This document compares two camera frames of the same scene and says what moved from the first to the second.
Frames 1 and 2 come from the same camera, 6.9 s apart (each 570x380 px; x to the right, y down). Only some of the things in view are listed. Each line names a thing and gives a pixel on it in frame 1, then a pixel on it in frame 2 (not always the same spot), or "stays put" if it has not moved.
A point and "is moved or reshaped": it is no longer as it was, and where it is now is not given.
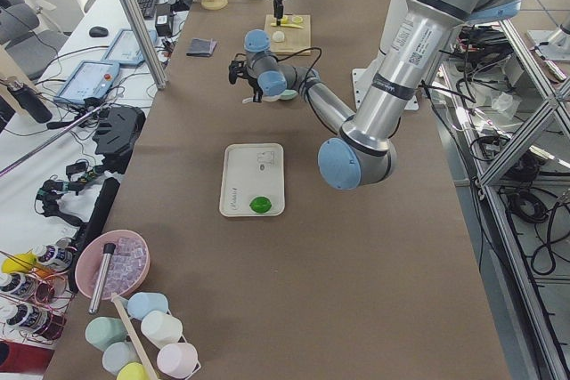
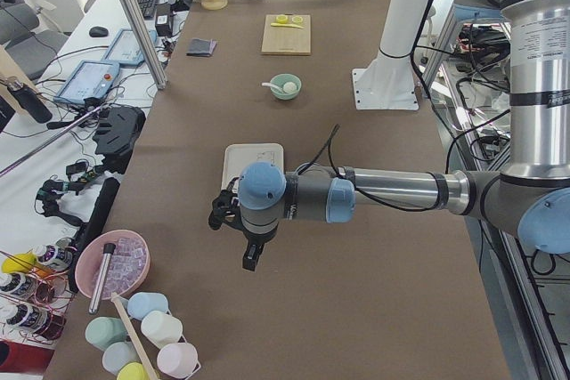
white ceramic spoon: (269, 99) is moved or reshaped
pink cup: (177, 359) stays put
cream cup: (161, 327) stays put
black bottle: (30, 101) stays put
